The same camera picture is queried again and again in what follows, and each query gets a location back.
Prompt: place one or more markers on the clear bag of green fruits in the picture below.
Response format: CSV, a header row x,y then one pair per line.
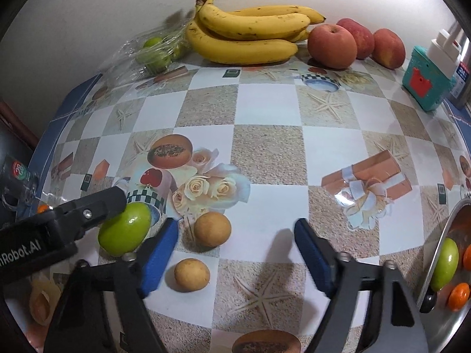
x,y
154,57

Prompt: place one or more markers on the white power strip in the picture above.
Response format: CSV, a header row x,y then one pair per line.
x,y
443,53

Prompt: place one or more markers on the green jujube fruit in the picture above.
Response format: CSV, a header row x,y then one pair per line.
x,y
125,231
445,264

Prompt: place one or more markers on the clear bottle with red label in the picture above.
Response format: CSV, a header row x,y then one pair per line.
x,y
16,171

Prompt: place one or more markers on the red apple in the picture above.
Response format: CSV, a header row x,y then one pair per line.
x,y
332,46
362,35
390,48

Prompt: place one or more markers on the orange tangerine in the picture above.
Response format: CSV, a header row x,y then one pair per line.
x,y
467,257
458,296

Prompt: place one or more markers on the patterned plastic tablecloth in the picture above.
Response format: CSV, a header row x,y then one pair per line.
x,y
265,154

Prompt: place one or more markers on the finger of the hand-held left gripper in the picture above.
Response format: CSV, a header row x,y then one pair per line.
x,y
99,206

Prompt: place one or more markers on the teal plastic box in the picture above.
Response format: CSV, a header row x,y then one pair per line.
x,y
423,81

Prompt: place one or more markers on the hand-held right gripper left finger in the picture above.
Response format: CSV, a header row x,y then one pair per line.
x,y
162,253

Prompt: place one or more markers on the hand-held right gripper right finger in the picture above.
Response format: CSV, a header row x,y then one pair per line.
x,y
312,257

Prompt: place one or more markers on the stainless steel thermos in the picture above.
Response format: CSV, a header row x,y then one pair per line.
x,y
461,92

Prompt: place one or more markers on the small round brown fruit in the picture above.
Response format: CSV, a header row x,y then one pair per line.
x,y
191,275
212,229

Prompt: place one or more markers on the yellow banana bunch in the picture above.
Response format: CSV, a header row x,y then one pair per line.
x,y
239,49

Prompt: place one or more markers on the stainless steel basin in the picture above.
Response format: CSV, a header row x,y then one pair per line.
x,y
441,323

